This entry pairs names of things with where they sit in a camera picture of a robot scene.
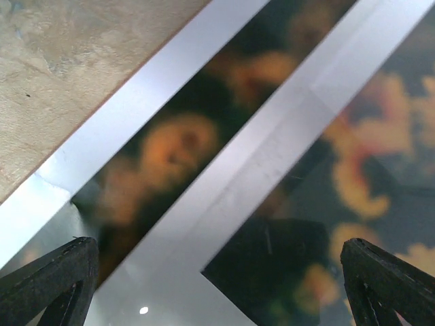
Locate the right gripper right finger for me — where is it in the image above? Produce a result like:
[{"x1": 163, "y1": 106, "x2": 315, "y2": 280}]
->
[{"x1": 341, "y1": 238, "x2": 434, "y2": 326}]

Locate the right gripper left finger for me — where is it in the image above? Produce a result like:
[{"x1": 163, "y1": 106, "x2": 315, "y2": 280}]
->
[{"x1": 1, "y1": 237, "x2": 99, "y2": 325}]

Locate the white passe-partout mat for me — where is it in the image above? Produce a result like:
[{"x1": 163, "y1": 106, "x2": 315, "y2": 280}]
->
[{"x1": 86, "y1": 1, "x2": 434, "y2": 325}]

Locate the sunflower photo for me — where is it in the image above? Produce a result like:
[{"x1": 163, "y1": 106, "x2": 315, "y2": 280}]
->
[{"x1": 0, "y1": 0, "x2": 435, "y2": 326}]

